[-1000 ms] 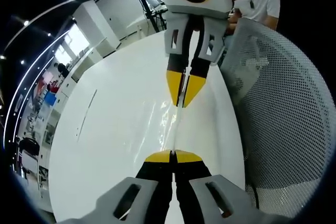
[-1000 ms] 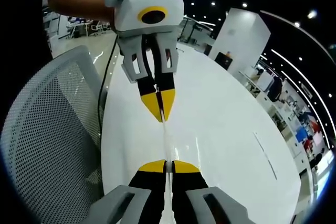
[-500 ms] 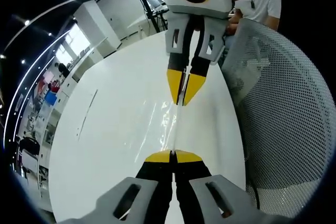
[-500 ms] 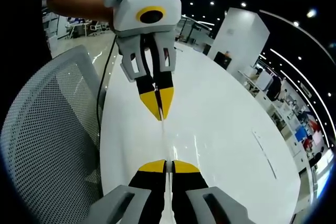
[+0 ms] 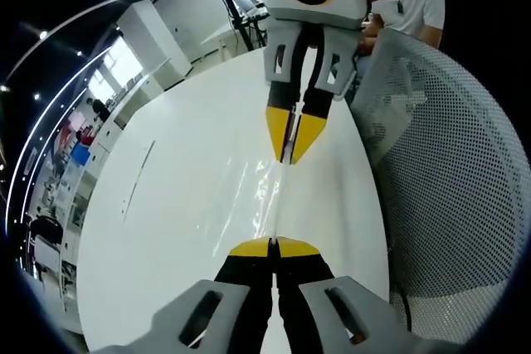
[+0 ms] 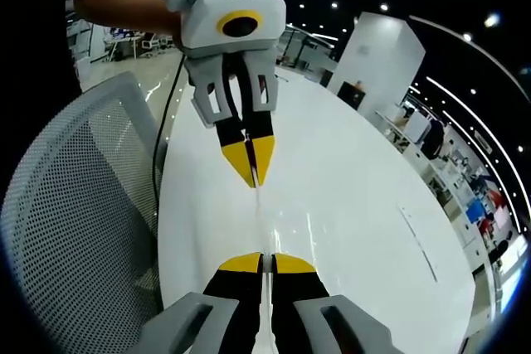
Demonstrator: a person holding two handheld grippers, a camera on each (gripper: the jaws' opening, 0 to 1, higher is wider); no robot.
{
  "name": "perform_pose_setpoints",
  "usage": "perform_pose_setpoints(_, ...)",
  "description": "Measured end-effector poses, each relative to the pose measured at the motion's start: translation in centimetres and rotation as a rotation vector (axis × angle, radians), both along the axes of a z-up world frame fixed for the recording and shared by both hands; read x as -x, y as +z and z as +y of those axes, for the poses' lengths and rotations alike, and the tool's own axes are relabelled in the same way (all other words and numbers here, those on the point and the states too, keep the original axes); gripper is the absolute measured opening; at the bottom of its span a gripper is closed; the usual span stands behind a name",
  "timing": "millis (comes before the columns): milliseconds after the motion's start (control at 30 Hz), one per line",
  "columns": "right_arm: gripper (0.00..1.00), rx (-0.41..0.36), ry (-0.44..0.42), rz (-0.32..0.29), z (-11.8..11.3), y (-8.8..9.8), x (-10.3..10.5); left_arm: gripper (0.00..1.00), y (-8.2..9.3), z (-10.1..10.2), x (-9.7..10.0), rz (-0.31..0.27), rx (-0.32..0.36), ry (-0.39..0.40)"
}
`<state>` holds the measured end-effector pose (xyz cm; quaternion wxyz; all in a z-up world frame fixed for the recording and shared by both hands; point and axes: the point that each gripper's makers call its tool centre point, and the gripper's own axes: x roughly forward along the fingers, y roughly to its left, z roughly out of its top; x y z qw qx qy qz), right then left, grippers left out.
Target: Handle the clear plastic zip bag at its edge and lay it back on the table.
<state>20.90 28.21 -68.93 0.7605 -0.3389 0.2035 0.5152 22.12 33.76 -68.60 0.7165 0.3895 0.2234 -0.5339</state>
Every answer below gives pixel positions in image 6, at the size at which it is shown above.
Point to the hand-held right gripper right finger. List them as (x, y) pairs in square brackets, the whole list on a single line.
[(303, 300)]

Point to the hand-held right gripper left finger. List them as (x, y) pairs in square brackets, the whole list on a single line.
[(232, 300)]

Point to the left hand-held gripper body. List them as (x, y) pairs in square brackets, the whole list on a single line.
[(207, 6)]

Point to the large clear food packaging bag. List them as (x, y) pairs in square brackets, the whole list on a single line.
[(296, 242)]

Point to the thin white strip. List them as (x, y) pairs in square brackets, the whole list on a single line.
[(264, 225)]

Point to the glass partition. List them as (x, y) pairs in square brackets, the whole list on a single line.
[(307, 49)]

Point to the black chair with orange item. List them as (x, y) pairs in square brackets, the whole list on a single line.
[(352, 95)]

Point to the blue screen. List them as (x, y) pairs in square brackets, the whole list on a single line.
[(477, 211)]

